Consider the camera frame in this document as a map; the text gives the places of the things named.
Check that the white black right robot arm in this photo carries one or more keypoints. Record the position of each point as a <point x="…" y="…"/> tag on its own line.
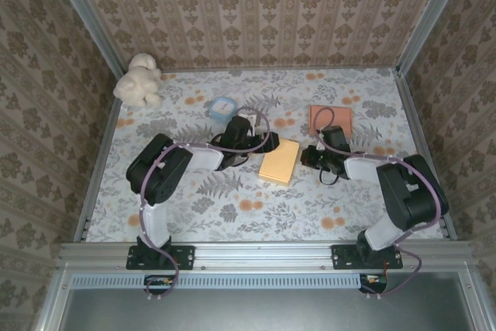
<point x="410" y="199"/>

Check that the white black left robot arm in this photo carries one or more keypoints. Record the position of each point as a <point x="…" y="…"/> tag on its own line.
<point x="155" y="176"/>

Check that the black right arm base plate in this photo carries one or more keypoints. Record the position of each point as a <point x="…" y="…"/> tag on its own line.
<point x="341" y="257"/>

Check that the white plush toy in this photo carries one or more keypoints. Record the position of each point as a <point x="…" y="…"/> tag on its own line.
<point x="135" y="83"/>

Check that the grey metal sheet panel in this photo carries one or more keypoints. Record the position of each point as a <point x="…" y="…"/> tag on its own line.
<point x="252" y="311"/>

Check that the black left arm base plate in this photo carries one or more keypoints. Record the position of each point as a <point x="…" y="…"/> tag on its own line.
<point x="186" y="257"/>

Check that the aluminium lower frame bar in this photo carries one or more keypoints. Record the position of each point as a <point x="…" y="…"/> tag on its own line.
<point x="52" y="300"/>
<point x="476" y="300"/>

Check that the yellow paper box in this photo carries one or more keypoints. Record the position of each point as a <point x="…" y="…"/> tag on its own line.
<point x="279" y="162"/>

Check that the light blue alarm clock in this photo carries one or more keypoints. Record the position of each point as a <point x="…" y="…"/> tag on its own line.
<point x="222" y="108"/>

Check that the small black controller board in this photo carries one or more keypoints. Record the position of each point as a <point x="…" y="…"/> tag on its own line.
<point x="374" y="280"/>
<point x="159" y="281"/>

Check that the aluminium corner post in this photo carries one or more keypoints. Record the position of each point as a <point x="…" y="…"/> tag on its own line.
<point x="430" y="17"/>
<point x="85" y="17"/>

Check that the aluminium front rail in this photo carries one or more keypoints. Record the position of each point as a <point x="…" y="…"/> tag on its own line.
<point x="263" y="253"/>

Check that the salmon pink paper box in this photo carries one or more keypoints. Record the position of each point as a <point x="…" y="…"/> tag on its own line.
<point x="341" y="116"/>

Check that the aluminium table side rail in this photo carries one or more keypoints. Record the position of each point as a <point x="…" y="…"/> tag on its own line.
<point x="106" y="141"/>
<point x="407" y="106"/>

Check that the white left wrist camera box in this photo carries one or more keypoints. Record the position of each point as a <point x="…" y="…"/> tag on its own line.
<point x="248" y="118"/>

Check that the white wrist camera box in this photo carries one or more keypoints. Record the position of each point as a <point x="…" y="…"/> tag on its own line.
<point x="248" y="118"/>
<point x="320" y="145"/>

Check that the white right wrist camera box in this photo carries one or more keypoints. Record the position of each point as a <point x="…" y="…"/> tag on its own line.
<point x="320" y="145"/>

